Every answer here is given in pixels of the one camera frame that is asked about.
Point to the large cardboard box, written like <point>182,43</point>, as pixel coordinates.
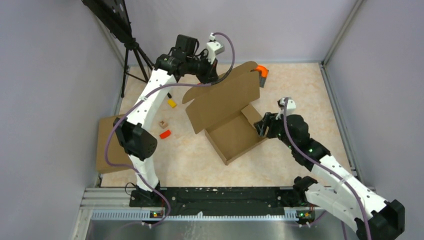
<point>224,112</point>

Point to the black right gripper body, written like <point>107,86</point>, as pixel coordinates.
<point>276,129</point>

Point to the wooden letter cube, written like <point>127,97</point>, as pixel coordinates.
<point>163,124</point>

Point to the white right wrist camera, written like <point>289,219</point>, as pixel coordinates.
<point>287,106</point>

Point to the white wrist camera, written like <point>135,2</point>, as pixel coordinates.
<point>287,106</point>
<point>213,48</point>

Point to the orange rectangular block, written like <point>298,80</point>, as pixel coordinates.
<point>165,134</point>

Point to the black tripod stand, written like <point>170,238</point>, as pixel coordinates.
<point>114,15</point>

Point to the yellow rectangular block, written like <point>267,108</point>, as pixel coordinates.
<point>171,103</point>

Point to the aluminium front rail frame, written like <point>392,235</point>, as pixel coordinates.
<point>113,204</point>

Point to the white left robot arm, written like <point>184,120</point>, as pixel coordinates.
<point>133,129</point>

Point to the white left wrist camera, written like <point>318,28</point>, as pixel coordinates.
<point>213,48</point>

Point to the small folded cardboard box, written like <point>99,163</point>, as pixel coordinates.
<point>116,153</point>

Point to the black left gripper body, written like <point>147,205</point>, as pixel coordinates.
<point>200,67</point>

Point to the grey lego base plate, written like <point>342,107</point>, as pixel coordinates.
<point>262,81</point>

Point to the orange arch toy block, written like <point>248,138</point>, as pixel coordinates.
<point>262,71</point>

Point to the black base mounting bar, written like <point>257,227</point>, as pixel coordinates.
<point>224,201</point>

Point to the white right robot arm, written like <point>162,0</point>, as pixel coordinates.
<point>369,215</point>

